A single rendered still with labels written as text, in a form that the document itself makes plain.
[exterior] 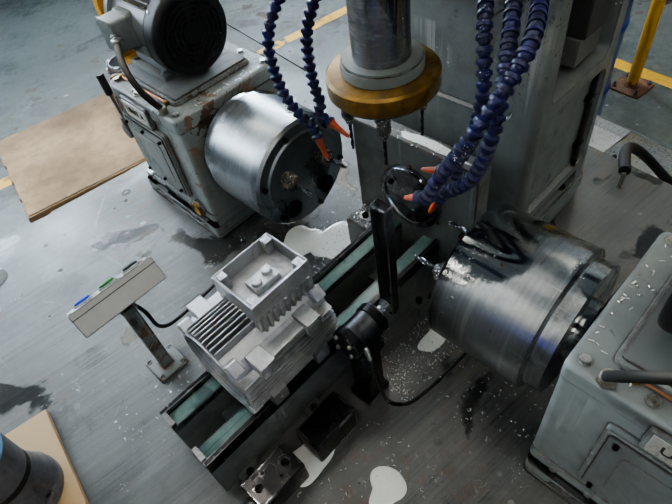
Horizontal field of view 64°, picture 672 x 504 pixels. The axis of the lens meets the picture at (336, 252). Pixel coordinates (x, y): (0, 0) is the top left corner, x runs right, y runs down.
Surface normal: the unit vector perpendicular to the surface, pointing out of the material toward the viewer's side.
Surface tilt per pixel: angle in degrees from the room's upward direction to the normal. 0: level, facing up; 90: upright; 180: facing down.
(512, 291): 36
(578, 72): 3
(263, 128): 17
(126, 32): 90
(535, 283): 24
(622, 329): 0
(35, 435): 2
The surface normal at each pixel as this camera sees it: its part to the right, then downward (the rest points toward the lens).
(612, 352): -0.13, -0.65
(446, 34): -0.69, 0.60
